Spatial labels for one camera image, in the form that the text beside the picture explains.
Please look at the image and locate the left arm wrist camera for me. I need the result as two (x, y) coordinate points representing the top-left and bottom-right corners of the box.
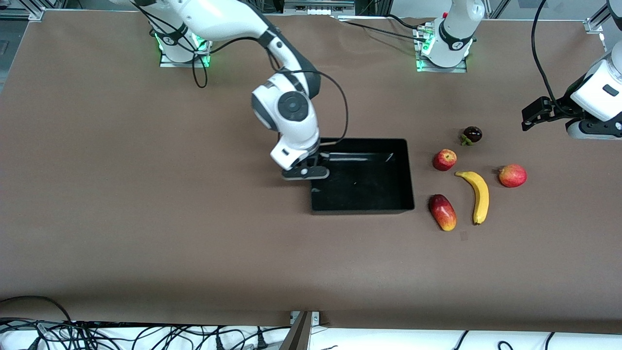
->
(566, 118), (622, 140)

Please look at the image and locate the black rectangular plastic box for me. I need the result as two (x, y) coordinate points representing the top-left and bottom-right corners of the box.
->
(310, 138), (415, 215)

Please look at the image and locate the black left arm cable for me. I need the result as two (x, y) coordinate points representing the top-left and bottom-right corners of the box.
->
(531, 0), (567, 117)

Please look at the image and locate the red yellow mango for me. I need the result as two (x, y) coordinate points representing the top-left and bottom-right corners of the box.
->
(428, 194), (457, 232)

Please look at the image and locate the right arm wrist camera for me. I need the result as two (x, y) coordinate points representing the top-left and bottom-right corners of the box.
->
(282, 165), (330, 181)

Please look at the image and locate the yellow banana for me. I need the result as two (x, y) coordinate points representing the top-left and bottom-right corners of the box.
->
(455, 171), (489, 225)

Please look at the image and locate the red apple with stem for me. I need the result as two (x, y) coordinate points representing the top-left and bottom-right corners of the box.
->
(498, 164), (528, 188)

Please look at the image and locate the silver device with ports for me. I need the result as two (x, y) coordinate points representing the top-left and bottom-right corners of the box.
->
(283, 0), (356, 15)

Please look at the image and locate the black cable bundle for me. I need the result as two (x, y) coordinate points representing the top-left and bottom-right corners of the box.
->
(0, 296), (292, 350)

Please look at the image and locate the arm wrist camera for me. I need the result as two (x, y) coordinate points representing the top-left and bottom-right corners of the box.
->
(566, 118), (622, 140)
(282, 165), (330, 181)

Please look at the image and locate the brown table cover sheet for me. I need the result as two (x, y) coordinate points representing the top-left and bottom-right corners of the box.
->
(0, 10), (622, 336)

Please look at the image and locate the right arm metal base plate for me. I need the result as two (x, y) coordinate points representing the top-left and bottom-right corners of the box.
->
(159, 29), (211, 68)

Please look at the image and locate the dark purple mangosteen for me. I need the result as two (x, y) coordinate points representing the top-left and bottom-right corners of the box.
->
(460, 126), (483, 146)

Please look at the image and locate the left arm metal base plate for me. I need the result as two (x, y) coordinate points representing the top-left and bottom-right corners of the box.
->
(415, 24), (468, 73)

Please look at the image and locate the black cable on table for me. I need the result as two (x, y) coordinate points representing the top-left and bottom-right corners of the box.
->
(335, 15), (423, 39)

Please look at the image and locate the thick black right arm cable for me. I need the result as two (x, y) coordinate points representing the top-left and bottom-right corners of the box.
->
(265, 46), (349, 146)

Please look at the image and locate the small red yellow apple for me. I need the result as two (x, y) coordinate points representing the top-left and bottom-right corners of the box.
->
(433, 149), (458, 172)

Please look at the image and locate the dark angled pole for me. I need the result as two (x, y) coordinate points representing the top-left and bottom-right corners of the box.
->
(279, 311), (311, 350)

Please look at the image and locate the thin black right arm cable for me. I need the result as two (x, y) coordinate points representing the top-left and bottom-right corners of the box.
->
(131, 0), (209, 89)

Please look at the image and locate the aluminium frame profile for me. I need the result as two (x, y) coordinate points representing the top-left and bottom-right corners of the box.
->
(0, 6), (45, 22)
(585, 4), (608, 35)

